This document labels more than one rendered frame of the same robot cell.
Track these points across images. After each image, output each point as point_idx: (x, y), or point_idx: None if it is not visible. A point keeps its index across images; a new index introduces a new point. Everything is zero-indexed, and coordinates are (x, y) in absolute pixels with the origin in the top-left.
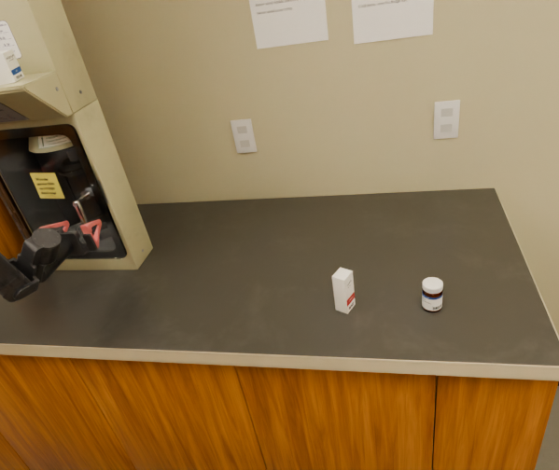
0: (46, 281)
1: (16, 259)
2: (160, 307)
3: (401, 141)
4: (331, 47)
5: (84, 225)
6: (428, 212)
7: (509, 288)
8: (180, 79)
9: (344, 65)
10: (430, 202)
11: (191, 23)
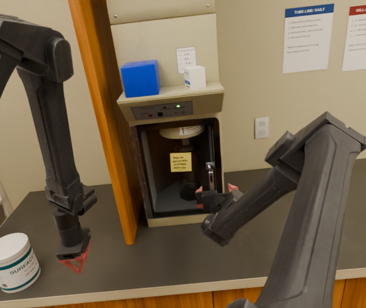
0: (157, 235)
1: (213, 214)
2: (272, 243)
3: (358, 128)
4: (327, 73)
5: (234, 187)
6: None
7: None
8: (226, 92)
9: (333, 84)
10: None
11: (243, 57)
